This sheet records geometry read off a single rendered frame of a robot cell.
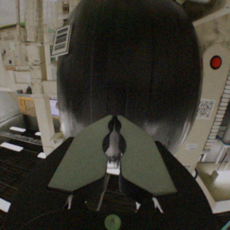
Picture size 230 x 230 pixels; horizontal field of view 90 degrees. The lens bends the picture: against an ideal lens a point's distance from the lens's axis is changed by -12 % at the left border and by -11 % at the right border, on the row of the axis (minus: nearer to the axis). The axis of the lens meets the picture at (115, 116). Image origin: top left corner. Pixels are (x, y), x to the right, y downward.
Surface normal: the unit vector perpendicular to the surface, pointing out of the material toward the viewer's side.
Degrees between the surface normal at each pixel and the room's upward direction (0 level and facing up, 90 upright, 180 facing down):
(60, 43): 115
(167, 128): 86
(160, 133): 84
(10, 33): 90
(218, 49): 90
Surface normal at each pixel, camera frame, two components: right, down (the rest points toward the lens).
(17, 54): -0.18, 0.37
